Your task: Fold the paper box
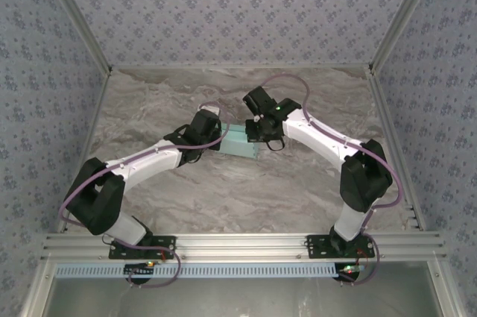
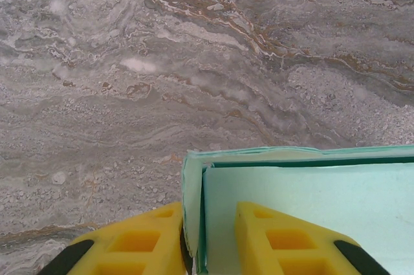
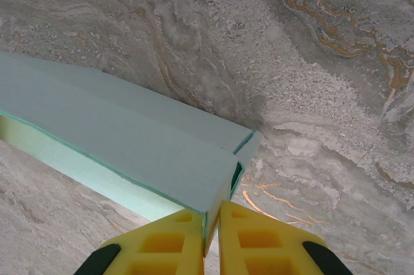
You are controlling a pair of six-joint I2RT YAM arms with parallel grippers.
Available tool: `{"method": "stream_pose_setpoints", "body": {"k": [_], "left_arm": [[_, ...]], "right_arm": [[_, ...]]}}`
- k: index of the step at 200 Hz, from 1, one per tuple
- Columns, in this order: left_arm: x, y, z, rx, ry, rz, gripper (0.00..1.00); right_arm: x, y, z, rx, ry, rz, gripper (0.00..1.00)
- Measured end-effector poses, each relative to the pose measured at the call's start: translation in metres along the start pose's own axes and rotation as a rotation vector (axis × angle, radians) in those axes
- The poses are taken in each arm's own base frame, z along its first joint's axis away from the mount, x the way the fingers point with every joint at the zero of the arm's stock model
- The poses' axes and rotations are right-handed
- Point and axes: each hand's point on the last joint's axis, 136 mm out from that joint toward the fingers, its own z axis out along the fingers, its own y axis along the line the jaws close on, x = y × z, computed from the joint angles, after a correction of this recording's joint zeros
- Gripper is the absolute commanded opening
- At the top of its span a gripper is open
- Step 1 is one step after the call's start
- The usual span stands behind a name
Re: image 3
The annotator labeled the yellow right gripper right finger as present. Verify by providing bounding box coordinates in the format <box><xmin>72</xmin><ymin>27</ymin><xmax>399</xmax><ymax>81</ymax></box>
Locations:
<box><xmin>218</xmin><ymin>199</ymin><xmax>352</xmax><ymax>275</ymax></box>

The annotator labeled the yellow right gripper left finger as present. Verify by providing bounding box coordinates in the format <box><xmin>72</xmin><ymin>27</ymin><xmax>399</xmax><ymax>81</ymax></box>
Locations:
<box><xmin>74</xmin><ymin>208</ymin><xmax>206</xmax><ymax>275</ymax></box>

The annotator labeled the light blue paper box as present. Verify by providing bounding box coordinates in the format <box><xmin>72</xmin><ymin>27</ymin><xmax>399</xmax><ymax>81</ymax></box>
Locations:
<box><xmin>0</xmin><ymin>52</ymin><xmax>265</xmax><ymax>250</ymax></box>

